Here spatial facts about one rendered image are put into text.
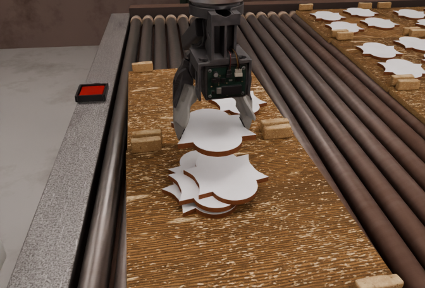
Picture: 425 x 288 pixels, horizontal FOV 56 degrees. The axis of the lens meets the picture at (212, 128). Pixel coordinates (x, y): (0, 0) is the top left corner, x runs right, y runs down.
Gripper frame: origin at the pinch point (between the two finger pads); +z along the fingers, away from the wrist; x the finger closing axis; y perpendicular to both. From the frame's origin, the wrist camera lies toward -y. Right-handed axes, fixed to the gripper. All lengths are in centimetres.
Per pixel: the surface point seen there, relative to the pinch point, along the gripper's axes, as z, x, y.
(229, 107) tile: 10.8, 10.2, -26.8
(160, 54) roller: 13, -1, -74
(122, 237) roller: 13.9, -15.7, 6.2
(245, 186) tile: 7.7, 4.0, 5.9
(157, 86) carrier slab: 11.8, -4.6, -44.7
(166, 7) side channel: 11, 8, -125
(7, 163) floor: 106, -86, -164
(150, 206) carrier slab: 11.8, -10.9, 2.4
